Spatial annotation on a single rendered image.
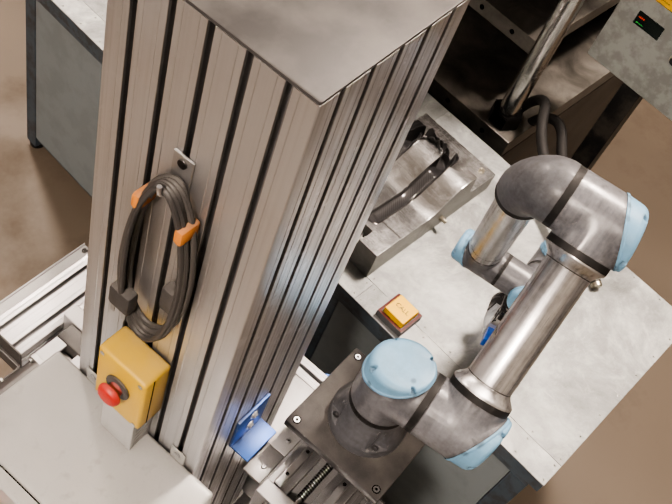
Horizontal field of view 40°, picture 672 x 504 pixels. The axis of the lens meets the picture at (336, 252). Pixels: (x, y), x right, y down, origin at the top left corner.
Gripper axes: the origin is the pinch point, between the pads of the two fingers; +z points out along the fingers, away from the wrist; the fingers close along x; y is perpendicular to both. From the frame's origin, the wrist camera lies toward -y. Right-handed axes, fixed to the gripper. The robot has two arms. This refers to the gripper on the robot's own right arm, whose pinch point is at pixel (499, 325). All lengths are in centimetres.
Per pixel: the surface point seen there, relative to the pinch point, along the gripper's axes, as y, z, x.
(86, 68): -35, 24, -133
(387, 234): -5.6, -4.4, -33.5
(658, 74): -75, -31, 10
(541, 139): -58, -8, -8
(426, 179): -26.3, -6.2, -31.2
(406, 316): 9.7, 0.9, -20.8
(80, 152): -35, 62, -134
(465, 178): -30.2, -8.9, -22.6
